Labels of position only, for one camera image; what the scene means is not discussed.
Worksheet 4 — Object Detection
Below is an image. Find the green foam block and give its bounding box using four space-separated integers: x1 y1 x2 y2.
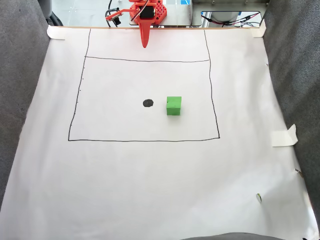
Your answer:
166 96 183 117

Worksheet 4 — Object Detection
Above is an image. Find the white cylinder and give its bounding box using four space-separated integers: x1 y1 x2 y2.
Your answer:
209 11 239 25

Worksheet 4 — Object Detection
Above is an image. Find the flat white tape piece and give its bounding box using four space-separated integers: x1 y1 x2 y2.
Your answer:
46 25 66 41

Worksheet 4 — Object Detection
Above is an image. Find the upright white tape piece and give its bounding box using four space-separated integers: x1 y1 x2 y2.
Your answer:
251 18 267 39

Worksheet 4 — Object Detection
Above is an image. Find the grey fabric panel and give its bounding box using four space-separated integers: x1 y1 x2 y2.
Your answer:
179 232 285 240
259 0 320 226
0 0 51 212

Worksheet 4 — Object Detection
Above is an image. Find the white paper sheet with lines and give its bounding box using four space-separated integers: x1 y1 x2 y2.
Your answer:
0 26 320 240

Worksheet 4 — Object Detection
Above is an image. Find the large folded white tape piece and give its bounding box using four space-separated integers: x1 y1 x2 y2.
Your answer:
271 123 299 148

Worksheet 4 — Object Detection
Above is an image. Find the orange gripper camera mount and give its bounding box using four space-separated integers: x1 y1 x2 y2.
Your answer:
105 8 131 27

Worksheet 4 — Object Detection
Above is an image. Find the black camera cable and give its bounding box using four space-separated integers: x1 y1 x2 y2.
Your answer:
105 0 121 28

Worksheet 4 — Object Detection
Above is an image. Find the metal frame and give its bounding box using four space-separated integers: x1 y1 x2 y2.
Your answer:
191 0 271 29

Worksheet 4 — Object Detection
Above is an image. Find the grey upright post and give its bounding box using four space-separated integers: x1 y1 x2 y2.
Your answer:
37 0 54 20

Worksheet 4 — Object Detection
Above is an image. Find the red and black wire pair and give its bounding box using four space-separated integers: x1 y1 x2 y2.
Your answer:
200 13 261 28

